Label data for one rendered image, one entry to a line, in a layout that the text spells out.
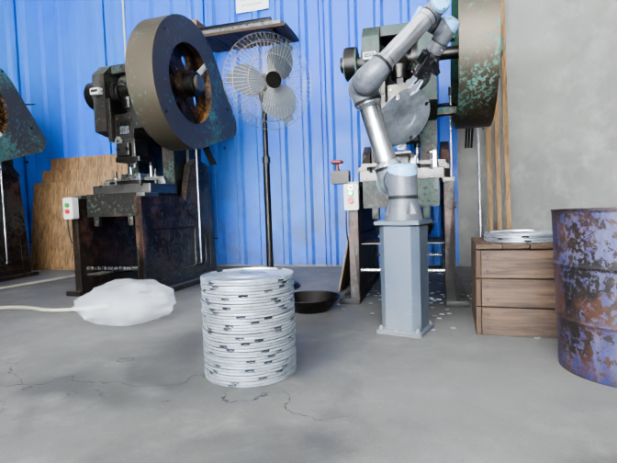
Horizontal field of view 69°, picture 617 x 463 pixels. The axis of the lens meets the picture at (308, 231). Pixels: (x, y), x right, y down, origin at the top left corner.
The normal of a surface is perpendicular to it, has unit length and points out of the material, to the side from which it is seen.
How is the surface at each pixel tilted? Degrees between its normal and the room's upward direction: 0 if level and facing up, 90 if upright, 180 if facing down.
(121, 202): 90
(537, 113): 90
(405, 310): 90
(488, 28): 94
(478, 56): 112
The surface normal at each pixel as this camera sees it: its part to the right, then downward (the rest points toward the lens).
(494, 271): -0.30, 0.06
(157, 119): -0.19, 0.73
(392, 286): -0.51, 0.06
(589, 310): -0.89, 0.09
